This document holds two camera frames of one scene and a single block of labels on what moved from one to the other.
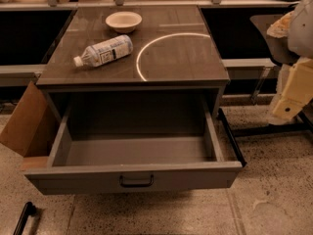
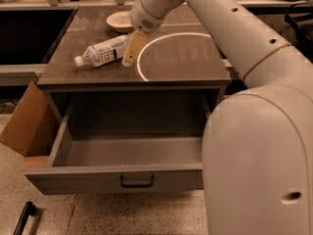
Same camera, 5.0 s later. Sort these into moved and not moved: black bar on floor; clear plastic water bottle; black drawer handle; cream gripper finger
Moved: cream gripper finger
Not moved: black bar on floor; clear plastic water bottle; black drawer handle
